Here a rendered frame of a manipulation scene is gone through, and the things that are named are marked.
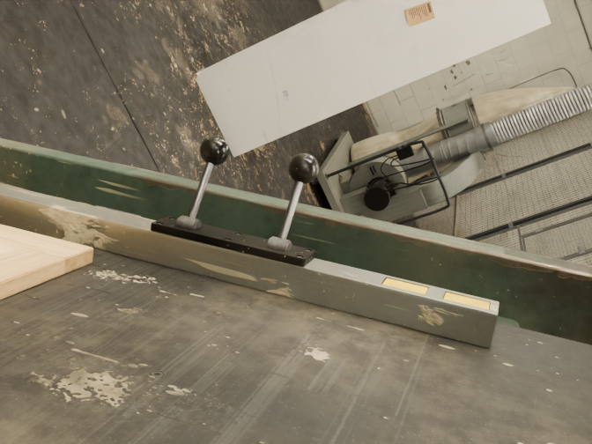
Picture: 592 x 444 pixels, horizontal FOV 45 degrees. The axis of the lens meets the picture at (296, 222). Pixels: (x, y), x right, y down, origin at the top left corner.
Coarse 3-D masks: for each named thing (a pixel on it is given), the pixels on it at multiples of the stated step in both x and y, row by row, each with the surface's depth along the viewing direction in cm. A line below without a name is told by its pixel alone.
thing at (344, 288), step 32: (0, 192) 95; (32, 192) 98; (32, 224) 93; (64, 224) 92; (96, 224) 90; (128, 224) 90; (160, 256) 89; (192, 256) 87; (224, 256) 86; (256, 256) 85; (256, 288) 85; (288, 288) 84; (320, 288) 83; (352, 288) 82; (384, 288) 81; (384, 320) 81; (416, 320) 80; (448, 320) 79; (480, 320) 78
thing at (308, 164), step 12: (300, 156) 88; (312, 156) 89; (288, 168) 89; (300, 168) 87; (312, 168) 88; (300, 180) 88; (312, 180) 89; (288, 204) 88; (288, 216) 87; (288, 228) 87; (276, 240) 86; (288, 240) 86
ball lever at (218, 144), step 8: (216, 136) 92; (208, 144) 91; (216, 144) 90; (224, 144) 91; (200, 152) 92; (208, 152) 90; (216, 152) 90; (224, 152) 91; (208, 160) 91; (216, 160) 91; (224, 160) 92; (208, 168) 91; (208, 176) 91; (200, 184) 90; (200, 192) 90; (200, 200) 90; (192, 208) 90; (184, 216) 89; (192, 216) 89; (176, 224) 89; (184, 224) 88; (192, 224) 88; (200, 224) 90
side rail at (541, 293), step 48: (0, 144) 122; (48, 192) 120; (96, 192) 117; (144, 192) 115; (192, 192) 112; (240, 192) 114; (336, 240) 107; (384, 240) 105; (432, 240) 103; (480, 288) 102; (528, 288) 100; (576, 288) 98; (576, 336) 99
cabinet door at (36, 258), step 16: (0, 224) 89; (0, 240) 82; (16, 240) 83; (32, 240) 84; (48, 240) 85; (64, 240) 86; (0, 256) 77; (16, 256) 78; (32, 256) 79; (48, 256) 80; (64, 256) 80; (80, 256) 83; (0, 272) 73; (16, 272) 73; (32, 272) 75; (48, 272) 78; (64, 272) 80; (0, 288) 70; (16, 288) 73
